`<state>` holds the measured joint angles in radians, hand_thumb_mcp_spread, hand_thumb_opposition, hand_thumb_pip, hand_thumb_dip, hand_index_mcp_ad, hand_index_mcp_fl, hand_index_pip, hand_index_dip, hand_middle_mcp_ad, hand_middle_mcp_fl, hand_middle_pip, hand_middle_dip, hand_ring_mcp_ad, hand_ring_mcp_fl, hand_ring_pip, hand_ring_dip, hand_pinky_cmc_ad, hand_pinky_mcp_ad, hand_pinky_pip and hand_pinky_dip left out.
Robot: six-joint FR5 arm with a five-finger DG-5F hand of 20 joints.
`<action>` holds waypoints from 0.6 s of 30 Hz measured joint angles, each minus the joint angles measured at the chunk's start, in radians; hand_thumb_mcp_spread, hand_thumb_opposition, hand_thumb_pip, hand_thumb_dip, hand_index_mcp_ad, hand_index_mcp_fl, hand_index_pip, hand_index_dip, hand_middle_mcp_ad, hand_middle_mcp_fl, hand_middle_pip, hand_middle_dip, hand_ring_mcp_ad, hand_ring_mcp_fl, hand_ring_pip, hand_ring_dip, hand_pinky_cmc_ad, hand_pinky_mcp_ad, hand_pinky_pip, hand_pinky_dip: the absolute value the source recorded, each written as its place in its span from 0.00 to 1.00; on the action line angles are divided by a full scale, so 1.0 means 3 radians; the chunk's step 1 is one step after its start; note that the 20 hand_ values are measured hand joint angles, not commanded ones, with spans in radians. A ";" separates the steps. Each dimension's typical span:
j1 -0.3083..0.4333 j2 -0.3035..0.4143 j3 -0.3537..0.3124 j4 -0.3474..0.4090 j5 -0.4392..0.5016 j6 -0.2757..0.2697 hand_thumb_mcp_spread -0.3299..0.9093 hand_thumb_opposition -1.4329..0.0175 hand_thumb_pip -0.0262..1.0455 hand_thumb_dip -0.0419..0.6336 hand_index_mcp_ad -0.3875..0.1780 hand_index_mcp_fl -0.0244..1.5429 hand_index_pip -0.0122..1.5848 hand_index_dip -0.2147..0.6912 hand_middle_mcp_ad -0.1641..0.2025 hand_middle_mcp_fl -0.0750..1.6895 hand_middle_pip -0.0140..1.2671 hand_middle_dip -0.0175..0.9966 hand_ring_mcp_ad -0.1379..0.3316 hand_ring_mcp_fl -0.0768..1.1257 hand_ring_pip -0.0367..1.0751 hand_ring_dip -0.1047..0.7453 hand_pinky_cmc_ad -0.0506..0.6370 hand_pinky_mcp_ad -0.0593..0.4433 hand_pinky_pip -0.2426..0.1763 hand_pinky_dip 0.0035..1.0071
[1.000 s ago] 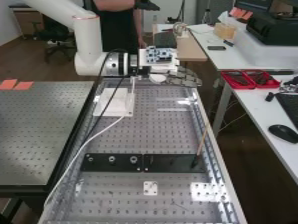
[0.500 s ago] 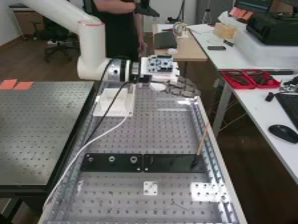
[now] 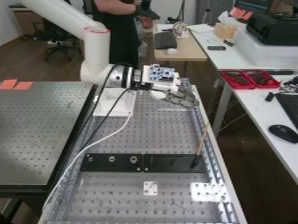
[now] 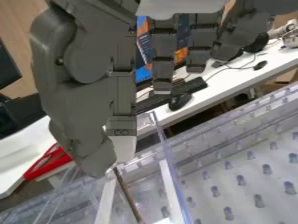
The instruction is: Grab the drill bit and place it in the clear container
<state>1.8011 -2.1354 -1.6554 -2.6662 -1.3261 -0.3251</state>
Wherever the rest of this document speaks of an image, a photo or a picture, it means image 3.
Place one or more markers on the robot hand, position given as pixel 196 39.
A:
pixel 165 78

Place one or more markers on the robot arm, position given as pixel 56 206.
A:
pixel 95 50

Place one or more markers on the white computer mouse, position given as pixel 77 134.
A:
pixel 172 51

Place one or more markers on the wooden desk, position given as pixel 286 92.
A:
pixel 188 50

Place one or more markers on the dark grey case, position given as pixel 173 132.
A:
pixel 165 40

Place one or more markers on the small white box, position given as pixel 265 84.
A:
pixel 127 106

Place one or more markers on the black phone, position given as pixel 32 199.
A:
pixel 216 48

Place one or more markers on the person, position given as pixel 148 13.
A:
pixel 124 33

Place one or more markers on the red tray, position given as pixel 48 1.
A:
pixel 266 78
pixel 238 80

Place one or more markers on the small cardboard box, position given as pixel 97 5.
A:
pixel 224 31

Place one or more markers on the thin stick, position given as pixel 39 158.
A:
pixel 203 140

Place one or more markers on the small black block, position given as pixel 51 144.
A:
pixel 269 96

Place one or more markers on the white desk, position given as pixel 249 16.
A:
pixel 266 113

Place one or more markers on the black office chair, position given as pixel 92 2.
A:
pixel 60 36

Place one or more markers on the black device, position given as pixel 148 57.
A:
pixel 274 28

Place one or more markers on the black plate with round holes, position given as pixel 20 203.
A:
pixel 100 163

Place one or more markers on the dark monitor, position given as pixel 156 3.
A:
pixel 253 5

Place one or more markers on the black keyboard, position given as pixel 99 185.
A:
pixel 290 108

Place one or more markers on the black computer mouse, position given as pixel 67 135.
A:
pixel 284 132

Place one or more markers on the orange tape piece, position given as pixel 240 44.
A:
pixel 23 85
pixel 8 84

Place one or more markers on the small white square piece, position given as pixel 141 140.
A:
pixel 151 188

